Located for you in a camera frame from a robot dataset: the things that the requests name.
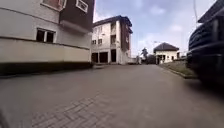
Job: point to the tree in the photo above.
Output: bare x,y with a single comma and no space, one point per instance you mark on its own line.
144,52

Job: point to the black car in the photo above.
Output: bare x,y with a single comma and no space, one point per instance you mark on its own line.
208,50

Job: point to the grey paved brick road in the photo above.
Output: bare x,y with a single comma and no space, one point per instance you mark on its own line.
126,96

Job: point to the white and brown building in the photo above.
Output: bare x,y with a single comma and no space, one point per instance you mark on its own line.
30,26

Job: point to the small white house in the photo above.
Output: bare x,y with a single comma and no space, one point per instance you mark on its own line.
165,54

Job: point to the pole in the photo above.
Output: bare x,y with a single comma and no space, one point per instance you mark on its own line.
195,11

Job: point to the grass strip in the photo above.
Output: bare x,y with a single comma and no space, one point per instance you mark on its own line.
180,67

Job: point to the white multi-storey building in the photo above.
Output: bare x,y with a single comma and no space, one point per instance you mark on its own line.
106,41

